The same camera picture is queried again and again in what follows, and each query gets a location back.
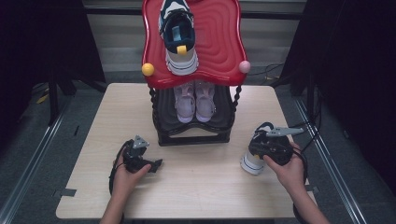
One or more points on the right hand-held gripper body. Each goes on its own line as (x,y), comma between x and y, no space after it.
(275,147)

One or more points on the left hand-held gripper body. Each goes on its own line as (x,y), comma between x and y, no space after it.
(134,155)

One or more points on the white and navy sneaker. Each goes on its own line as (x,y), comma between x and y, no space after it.
(250,165)
(182,60)

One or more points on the pair of pink sneakers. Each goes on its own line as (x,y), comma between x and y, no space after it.
(185,105)

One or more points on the red and black shoe rack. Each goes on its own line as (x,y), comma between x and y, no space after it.
(218,40)

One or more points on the person's left hand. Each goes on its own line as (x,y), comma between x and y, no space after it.
(126,182)

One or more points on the person's right hand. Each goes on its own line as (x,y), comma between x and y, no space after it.
(291,174)

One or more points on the black tape strip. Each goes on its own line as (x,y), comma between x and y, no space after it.
(67,192)
(313,189)

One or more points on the dark metal stand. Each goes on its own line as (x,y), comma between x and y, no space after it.
(53,99)

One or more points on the black curtain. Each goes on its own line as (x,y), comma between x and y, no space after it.
(358,62)
(37,37)

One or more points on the metal floor rail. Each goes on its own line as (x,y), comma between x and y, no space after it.
(31,174)
(330,161)

